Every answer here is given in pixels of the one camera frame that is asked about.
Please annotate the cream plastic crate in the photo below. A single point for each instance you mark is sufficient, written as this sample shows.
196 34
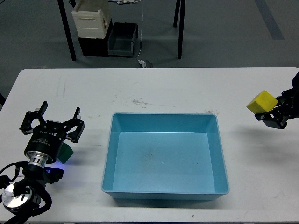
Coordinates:
92 18

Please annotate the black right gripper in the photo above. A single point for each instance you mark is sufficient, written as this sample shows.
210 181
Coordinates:
276 118

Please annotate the white power adapter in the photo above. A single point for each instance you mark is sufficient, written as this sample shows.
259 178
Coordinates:
142 63

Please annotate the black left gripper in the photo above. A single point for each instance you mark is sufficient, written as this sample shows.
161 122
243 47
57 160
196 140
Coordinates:
47 138

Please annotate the black table leg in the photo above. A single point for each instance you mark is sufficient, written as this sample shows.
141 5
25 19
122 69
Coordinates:
179 19
66 29

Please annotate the yellow block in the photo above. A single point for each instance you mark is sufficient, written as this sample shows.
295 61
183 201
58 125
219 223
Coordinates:
263 102

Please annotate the light blue plastic box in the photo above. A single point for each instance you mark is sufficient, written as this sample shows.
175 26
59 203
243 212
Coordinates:
165 157

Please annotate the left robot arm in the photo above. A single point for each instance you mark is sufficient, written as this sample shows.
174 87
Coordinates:
25 194

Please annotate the dark grey open bin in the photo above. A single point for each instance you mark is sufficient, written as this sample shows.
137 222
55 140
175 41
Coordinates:
122 39

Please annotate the black storage bin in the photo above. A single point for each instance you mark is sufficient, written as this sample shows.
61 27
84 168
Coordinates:
95 46

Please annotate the black table leg left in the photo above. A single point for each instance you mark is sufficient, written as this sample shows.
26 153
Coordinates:
66 29

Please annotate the black table leg right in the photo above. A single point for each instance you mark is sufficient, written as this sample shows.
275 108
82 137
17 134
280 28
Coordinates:
179 19

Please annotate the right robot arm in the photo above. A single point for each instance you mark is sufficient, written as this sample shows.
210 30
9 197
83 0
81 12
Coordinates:
295 84

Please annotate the green block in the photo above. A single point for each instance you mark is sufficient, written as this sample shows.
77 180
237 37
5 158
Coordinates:
65 153

